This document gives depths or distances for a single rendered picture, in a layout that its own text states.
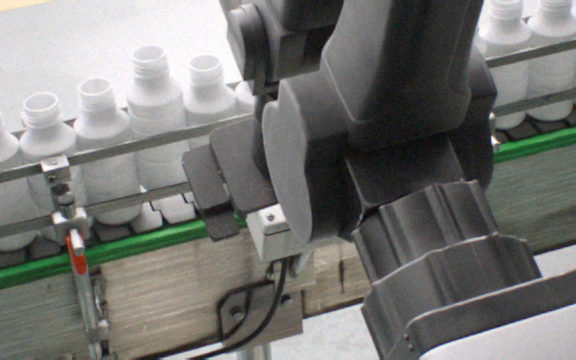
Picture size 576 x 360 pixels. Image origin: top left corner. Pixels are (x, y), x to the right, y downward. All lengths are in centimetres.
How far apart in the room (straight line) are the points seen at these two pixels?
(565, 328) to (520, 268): 5
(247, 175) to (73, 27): 313
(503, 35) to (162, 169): 41
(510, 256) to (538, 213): 97
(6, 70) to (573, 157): 248
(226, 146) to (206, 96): 49
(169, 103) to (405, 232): 74
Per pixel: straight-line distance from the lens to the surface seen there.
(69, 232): 126
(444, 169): 61
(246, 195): 83
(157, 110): 131
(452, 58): 57
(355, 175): 60
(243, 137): 85
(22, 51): 386
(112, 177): 135
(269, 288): 145
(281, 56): 68
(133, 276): 139
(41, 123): 130
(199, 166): 86
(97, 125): 132
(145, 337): 145
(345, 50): 59
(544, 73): 149
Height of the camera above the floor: 183
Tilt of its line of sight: 36 degrees down
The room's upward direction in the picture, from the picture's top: 4 degrees counter-clockwise
